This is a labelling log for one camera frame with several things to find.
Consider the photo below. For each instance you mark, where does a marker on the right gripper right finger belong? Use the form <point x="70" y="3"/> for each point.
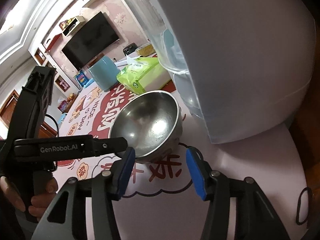
<point x="255" y="216"/>

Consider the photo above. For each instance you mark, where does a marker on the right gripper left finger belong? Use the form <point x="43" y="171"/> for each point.
<point x="65" y="217"/>

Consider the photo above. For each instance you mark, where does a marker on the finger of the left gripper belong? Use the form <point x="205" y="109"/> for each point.
<point x="67" y="148"/>

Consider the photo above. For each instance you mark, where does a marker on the small steel bowl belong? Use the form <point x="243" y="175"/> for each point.
<point x="152" y="125"/>

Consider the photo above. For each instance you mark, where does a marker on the left hand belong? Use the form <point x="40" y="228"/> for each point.
<point x="39" y="203"/>

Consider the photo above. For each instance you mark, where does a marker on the wooden side cabinet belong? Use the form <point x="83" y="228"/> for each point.
<point x="64" y="104"/>

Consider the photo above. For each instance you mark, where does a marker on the pink printed tablecloth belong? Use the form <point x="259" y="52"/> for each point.
<point x="161" y="202"/>

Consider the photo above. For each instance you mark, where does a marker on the teal canister with lid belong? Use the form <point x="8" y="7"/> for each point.
<point x="104" y="72"/>

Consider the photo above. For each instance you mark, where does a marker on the black television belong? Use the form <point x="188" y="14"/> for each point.
<point x="95" y="36"/>

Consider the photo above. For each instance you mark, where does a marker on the green tissue pack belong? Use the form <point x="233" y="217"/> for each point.
<point x="143" y="74"/>

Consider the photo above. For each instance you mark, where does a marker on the black box on table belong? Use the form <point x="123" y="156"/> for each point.
<point x="129" y="49"/>

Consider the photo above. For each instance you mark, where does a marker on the white sterilizer appliance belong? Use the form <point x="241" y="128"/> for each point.
<point x="240" y="66"/>

